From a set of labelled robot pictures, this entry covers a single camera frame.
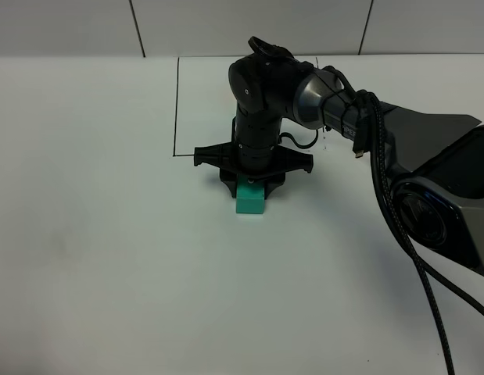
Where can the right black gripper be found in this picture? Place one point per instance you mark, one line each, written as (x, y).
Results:
(269, 165)

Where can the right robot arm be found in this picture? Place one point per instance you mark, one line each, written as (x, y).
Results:
(434, 163)

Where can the green block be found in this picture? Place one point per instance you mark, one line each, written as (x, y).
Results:
(250, 196)

